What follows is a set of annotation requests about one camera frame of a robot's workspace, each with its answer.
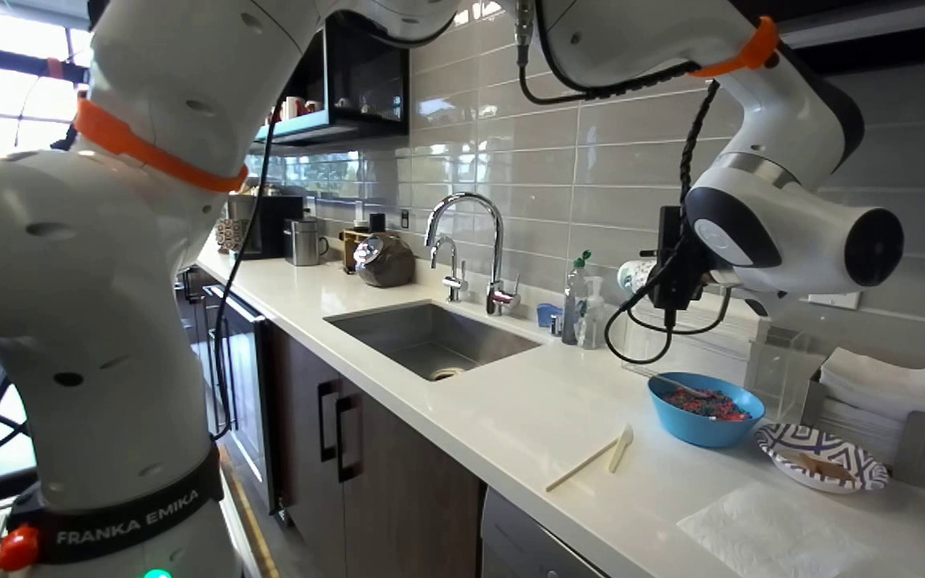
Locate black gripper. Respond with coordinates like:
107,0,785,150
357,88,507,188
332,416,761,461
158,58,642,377
652,202,715,314

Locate colourful small beads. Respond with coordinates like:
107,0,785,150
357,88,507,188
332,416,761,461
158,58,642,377
660,383,752,428

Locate blue plastic bowl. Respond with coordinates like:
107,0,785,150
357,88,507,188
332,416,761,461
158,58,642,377
645,369,772,449

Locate clear soap bottle green cap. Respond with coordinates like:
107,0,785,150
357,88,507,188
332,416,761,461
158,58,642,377
558,247,606,349

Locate clear acrylic towel holder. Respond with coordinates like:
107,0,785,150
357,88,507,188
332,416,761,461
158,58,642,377
746,318,827,428

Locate tall chrome faucet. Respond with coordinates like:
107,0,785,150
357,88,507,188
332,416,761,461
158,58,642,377
419,190,520,318

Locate short wooden chopstick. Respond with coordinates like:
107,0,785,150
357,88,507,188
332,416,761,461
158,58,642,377
606,424,634,475

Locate white napkin stack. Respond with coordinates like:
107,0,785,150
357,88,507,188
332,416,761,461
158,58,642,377
811,344,925,440

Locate long wooden chopstick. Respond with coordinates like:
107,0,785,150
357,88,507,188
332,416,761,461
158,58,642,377
543,431,628,494

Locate small chrome faucet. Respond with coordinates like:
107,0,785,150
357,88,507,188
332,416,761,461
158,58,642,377
427,236,473,307

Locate patterned paper plate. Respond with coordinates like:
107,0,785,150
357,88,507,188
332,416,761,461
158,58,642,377
753,418,893,499

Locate stainless steel sink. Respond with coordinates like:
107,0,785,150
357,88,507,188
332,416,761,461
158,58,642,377
320,298,543,387

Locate white paper towel sheet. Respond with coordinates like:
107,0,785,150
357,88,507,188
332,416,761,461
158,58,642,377
675,475,882,578

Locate black range hood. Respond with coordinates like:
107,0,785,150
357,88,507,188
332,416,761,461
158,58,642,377
776,0,925,76

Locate kettle on counter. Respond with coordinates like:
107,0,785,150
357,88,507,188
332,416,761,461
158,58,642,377
335,209,419,289

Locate brown wooden cabinet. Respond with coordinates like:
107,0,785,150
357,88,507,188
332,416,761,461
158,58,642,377
262,318,610,578

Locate metal canister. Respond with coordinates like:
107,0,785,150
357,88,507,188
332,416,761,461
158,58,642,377
284,216,332,271

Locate black coffee maker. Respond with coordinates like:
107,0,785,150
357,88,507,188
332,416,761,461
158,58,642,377
221,190,307,264

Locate black built-in appliance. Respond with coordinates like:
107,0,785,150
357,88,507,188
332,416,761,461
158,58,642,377
177,267,280,509

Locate red round button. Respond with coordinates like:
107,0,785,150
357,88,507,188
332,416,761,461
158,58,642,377
0,523,46,574

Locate white light switch plate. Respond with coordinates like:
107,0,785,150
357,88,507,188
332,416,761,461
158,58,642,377
800,289,860,314

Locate black wall shelf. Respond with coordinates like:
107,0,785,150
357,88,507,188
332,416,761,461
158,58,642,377
265,9,412,148

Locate black cabinet handle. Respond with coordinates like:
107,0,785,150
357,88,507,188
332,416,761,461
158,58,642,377
315,377,345,465
332,392,367,485

